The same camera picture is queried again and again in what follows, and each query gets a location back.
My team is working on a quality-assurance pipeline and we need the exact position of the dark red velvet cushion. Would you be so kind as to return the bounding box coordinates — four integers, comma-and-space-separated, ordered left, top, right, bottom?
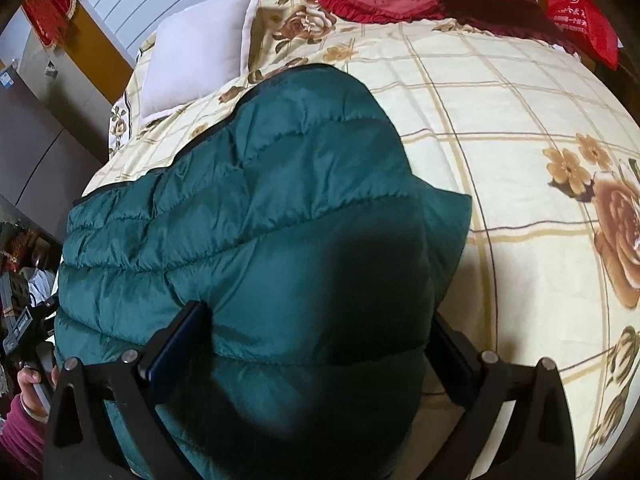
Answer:
429, 0, 582, 57

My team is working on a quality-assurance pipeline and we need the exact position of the red shopping bag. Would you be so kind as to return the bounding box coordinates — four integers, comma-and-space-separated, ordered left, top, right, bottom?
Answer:
541, 0, 622, 72

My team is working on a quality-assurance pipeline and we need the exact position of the person's left forearm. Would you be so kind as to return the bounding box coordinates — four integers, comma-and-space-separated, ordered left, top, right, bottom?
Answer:
0, 394, 50, 480

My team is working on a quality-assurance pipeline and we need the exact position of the grey wardrobe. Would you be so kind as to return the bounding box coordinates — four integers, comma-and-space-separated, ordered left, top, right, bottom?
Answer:
0, 57, 112, 241

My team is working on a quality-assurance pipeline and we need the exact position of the floral checked bedsheet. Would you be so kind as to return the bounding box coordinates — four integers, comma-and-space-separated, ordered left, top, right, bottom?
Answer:
80, 0, 640, 480

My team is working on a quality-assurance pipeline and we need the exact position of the person's left hand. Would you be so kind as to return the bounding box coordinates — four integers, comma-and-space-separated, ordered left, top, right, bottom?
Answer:
16, 357, 61, 418

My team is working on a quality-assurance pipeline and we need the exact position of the white pillow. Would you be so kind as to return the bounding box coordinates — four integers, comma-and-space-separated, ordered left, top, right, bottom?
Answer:
137, 0, 264, 128

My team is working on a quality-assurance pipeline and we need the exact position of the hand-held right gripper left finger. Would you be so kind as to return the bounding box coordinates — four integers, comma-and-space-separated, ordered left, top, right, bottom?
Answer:
44, 300, 217, 480

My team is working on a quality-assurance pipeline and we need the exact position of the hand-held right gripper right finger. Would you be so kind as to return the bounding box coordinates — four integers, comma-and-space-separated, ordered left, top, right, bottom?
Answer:
425, 316, 577, 480

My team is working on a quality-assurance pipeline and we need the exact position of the green down jacket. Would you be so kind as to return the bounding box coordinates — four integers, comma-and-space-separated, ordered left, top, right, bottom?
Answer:
52, 62, 473, 480

